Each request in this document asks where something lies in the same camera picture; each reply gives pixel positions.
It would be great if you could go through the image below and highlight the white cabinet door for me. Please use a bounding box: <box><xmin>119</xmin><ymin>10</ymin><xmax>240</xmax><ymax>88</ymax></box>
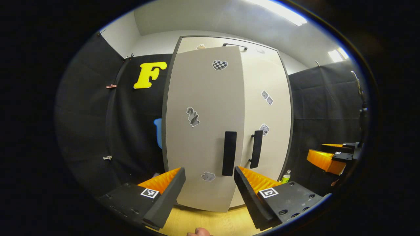
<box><xmin>165</xmin><ymin>46</ymin><xmax>245</xmax><ymax>213</ymax></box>
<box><xmin>241</xmin><ymin>49</ymin><xmax>292</xmax><ymax>208</ymax></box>

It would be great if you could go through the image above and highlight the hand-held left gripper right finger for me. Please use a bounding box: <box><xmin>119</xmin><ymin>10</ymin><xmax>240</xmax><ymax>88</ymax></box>
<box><xmin>234</xmin><ymin>166</ymin><xmax>324</xmax><ymax>231</ymax></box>

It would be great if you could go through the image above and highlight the black backdrop cloth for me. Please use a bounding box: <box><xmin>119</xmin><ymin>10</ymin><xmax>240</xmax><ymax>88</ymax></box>
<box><xmin>289</xmin><ymin>59</ymin><xmax>369</xmax><ymax>194</ymax></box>
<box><xmin>54</xmin><ymin>31</ymin><xmax>173</xmax><ymax>197</ymax></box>

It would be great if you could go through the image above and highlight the beige cabinet drawer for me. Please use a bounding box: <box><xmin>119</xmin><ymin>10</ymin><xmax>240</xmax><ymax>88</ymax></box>
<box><xmin>177</xmin><ymin>36</ymin><xmax>279</xmax><ymax>64</ymax></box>

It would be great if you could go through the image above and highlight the ceiling light strip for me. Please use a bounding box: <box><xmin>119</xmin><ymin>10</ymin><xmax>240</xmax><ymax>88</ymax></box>
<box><xmin>328</xmin><ymin>48</ymin><xmax>349</xmax><ymax>63</ymax></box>

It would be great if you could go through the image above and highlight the black drawer handle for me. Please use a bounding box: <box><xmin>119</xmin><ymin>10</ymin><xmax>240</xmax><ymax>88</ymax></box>
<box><xmin>222</xmin><ymin>43</ymin><xmax>248</xmax><ymax>51</ymax></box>

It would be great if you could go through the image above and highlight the white shoe cabinet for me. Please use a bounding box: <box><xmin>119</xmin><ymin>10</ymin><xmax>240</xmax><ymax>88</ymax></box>
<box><xmin>161</xmin><ymin>35</ymin><xmax>294</xmax><ymax>213</ymax></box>

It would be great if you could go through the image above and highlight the black door handle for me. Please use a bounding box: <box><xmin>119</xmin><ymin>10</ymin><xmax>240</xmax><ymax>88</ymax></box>
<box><xmin>222</xmin><ymin>131</ymin><xmax>237</xmax><ymax>177</ymax></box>
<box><xmin>248</xmin><ymin>130</ymin><xmax>263</xmax><ymax>169</ymax></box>

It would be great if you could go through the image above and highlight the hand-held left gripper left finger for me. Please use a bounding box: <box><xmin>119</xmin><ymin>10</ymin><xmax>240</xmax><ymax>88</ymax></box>
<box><xmin>97</xmin><ymin>167</ymin><xmax>186</xmax><ymax>230</ymax></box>

